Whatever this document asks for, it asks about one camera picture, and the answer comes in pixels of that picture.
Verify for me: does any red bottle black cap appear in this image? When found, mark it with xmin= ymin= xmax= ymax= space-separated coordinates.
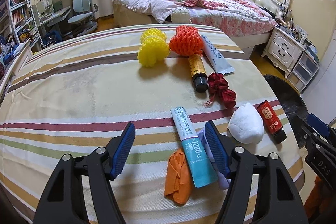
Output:
xmin=257 ymin=100 xmax=286 ymax=144

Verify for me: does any floral quilt bed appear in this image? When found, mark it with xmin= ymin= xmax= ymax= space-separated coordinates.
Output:
xmin=112 ymin=0 xmax=276 ymax=38

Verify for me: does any orange sleeve forearm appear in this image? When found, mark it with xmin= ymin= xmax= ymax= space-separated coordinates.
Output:
xmin=304 ymin=176 xmax=336 ymax=224

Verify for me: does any plastic drawer unit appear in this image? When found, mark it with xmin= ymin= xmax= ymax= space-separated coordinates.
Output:
xmin=288 ymin=51 xmax=319 ymax=94

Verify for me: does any striped bed sheet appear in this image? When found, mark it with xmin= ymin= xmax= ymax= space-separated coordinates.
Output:
xmin=0 ymin=23 xmax=306 ymax=224

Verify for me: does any orange foam fruit net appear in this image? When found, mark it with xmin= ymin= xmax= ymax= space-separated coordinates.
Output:
xmin=169 ymin=26 xmax=203 ymax=57

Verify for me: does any white milk powder tube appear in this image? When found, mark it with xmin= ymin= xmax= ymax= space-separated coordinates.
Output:
xmin=201 ymin=35 xmax=235 ymax=75

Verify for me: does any black lined trash bin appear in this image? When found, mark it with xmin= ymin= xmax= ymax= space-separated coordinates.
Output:
xmin=264 ymin=75 xmax=309 ymax=123

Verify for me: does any white nightstand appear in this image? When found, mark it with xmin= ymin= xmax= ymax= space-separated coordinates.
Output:
xmin=261 ymin=25 xmax=304 ymax=79

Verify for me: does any blue-grey desk chair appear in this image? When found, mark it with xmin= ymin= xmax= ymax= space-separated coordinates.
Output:
xmin=68 ymin=0 xmax=98 ymax=37

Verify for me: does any teal white toothpaste tube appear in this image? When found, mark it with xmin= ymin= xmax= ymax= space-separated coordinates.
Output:
xmin=170 ymin=107 xmax=218 ymax=188

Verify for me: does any bookshelf with books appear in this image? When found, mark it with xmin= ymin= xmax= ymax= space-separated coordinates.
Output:
xmin=1 ymin=0 xmax=42 ymax=53

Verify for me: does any yellow bottle black cap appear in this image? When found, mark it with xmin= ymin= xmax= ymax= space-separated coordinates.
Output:
xmin=188 ymin=54 xmax=209 ymax=93

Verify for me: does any study desk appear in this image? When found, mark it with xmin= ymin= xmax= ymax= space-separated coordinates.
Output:
xmin=31 ymin=5 xmax=72 ymax=47

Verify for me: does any white crumpled paper ball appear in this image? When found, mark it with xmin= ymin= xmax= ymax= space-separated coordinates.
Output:
xmin=228 ymin=103 xmax=264 ymax=144

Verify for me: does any dark red ribbon bow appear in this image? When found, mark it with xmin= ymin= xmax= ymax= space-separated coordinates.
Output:
xmin=203 ymin=73 xmax=237 ymax=109

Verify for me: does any yellow foam fruit net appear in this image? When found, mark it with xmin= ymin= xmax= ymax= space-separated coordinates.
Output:
xmin=137 ymin=28 xmax=170 ymax=67

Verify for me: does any orange crumpled cloth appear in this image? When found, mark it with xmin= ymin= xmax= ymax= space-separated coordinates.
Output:
xmin=164 ymin=148 xmax=194 ymax=206

